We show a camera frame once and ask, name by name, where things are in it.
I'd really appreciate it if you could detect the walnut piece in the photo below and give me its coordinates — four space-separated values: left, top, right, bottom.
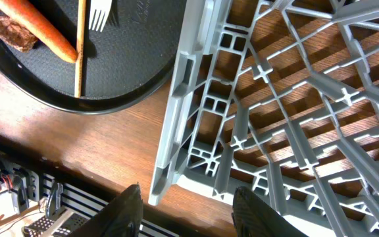
0 15 38 53

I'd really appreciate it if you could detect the wooden chopstick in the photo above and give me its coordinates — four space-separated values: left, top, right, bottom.
74 0 86 98

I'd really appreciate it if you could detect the white plastic fork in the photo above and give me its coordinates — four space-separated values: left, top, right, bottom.
88 0 113 32

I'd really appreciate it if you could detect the electronics under table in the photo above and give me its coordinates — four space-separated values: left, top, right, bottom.
0 159 175 236

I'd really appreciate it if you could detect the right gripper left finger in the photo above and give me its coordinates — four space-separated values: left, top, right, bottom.
68 184 143 237

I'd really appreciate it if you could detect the orange carrot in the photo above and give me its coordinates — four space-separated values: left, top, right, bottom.
0 0 78 63

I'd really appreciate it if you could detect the round black tray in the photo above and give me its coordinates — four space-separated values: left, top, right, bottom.
0 0 186 115

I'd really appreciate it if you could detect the grey dishwasher rack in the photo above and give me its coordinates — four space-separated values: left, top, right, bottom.
148 1 379 236

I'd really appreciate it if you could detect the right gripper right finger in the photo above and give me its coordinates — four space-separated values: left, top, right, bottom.
232 186 307 237

